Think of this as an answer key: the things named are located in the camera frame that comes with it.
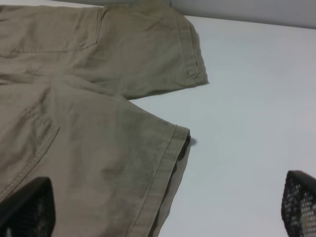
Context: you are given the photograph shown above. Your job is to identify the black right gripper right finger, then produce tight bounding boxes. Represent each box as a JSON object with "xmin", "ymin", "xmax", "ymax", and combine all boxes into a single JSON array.
[{"xmin": 281, "ymin": 170, "xmax": 316, "ymax": 237}]

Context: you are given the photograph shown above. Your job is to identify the khaki shorts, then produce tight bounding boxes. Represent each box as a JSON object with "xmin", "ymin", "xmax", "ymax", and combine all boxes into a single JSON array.
[{"xmin": 0, "ymin": 0, "xmax": 208, "ymax": 237}]

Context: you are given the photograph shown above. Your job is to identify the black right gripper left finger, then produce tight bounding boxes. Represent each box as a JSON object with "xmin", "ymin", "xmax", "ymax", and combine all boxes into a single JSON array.
[{"xmin": 0, "ymin": 177, "xmax": 54, "ymax": 237}]

